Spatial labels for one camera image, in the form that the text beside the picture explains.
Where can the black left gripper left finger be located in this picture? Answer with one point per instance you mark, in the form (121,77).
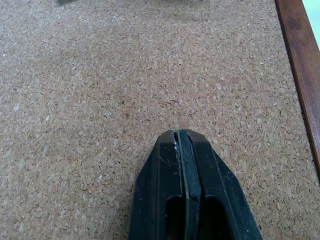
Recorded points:
(157,190)

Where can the cork board with wooden frame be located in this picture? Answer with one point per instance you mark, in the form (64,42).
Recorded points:
(100,87)

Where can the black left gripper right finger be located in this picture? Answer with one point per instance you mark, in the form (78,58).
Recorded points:
(220,200)

